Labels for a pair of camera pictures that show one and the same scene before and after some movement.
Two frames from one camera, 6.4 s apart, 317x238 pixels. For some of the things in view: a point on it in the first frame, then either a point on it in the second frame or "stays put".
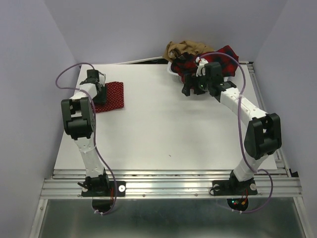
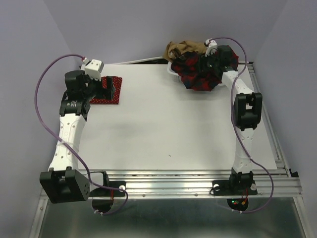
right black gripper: (189, 80) → (201, 61)
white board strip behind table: (145, 59) stays put
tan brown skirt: (173, 49) stays put
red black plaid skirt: (184, 64) stays put
